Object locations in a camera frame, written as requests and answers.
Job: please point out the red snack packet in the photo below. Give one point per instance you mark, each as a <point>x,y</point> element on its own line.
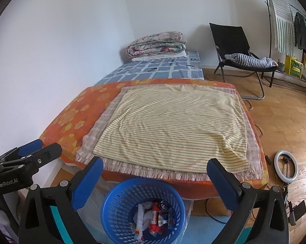
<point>153,227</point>

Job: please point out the orange floral blanket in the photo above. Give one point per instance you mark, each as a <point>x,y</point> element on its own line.
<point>74,117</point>

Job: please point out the black folding chair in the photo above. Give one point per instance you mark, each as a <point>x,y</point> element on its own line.
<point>226,38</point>

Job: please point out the black clothes rack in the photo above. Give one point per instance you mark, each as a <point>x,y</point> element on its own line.
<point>270,50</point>

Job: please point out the dark hanging garment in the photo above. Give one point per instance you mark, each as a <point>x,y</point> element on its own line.
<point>301,33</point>

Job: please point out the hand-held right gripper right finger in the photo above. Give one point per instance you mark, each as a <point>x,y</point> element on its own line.
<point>223,183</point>

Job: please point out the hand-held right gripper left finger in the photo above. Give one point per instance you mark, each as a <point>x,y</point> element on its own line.
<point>86,183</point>

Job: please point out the teal garment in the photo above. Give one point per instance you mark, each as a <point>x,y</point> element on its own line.
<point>57,223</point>

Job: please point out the yellow plastic crate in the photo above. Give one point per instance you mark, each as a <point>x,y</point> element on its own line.
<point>294,67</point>

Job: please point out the light blue mat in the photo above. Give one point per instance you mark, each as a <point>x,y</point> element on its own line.
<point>206,235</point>

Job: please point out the folded floral quilt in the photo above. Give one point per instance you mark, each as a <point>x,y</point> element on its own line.
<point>155,45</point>

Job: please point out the yellow striped cloth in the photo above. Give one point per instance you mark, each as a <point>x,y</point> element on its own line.
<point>168,127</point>

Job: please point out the striped garment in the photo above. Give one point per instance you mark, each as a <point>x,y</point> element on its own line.
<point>244,60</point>

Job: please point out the fringed checked cloth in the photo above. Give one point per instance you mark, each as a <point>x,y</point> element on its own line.
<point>97,137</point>

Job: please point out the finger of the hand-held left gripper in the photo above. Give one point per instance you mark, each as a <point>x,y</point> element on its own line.
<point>31,148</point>
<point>46,155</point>

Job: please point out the small potted plant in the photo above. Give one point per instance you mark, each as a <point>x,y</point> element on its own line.
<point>281,66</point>

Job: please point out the blue plastic basket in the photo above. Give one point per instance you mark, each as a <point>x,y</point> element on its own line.
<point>117,198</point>

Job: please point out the blue checked bedsheet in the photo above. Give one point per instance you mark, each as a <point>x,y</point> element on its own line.
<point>155,71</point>

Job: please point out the black phone mount stand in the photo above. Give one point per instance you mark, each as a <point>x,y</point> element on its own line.
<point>298,212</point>

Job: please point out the striped hanging towel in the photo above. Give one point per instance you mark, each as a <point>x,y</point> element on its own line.
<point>282,25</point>

